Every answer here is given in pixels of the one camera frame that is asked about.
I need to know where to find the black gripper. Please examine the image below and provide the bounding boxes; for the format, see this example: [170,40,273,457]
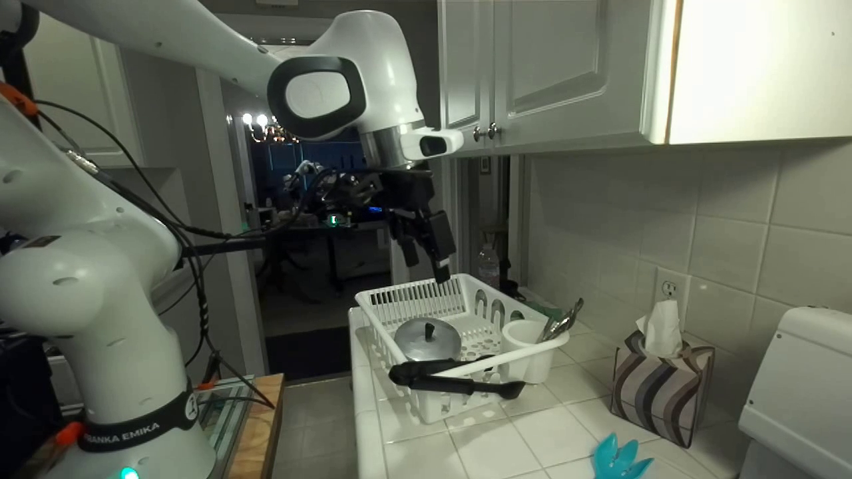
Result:
[384,170,460,284]

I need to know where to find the clear bottle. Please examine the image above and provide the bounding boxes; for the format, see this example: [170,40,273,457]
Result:
[476,236,507,288]

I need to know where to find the white plastic dish rack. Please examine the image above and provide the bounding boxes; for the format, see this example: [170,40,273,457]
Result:
[355,272,575,427]

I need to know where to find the silver pot lid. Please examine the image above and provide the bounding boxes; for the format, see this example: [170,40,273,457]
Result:
[392,316,464,366]

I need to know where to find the green cloth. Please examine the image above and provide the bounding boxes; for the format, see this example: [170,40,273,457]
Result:
[516,290,567,328]

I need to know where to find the metal utensils in holder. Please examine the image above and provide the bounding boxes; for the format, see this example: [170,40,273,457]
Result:
[536,312,570,346]

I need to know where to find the metal spoon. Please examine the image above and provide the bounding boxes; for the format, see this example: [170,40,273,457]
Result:
[558,295,589,338]

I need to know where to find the lit chandelier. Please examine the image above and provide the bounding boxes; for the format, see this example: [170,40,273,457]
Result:
[225,109,301,150]

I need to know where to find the white upper cabinet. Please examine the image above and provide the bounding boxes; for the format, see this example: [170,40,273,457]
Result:
[435,0,665,161]

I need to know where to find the wooden shelf edge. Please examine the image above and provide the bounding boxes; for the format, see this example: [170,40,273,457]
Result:
[225,371,289,479]

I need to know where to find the white range hood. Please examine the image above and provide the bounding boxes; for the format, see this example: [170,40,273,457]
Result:
[663,0,852,146]

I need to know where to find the white gas stove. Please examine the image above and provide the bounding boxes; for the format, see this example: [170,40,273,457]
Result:
[737,303,852,479]

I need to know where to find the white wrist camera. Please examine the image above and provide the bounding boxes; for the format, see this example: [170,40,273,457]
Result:
[388,123,468,170]

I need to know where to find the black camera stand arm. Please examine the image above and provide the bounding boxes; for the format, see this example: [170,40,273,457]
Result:
[181,234,270,262]

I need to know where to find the black cable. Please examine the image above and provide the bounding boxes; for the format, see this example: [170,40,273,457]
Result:
[34,97,278,411]

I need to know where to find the white wall outlet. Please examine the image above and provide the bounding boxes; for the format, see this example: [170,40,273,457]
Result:
[653,266,691,314]

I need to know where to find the aluminium base plate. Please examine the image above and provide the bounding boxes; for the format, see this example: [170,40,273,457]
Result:
[198,375,262,455]

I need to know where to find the orange cable strap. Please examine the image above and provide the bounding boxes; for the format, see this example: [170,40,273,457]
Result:
[0,79,42,123]
[49,420,88,449]

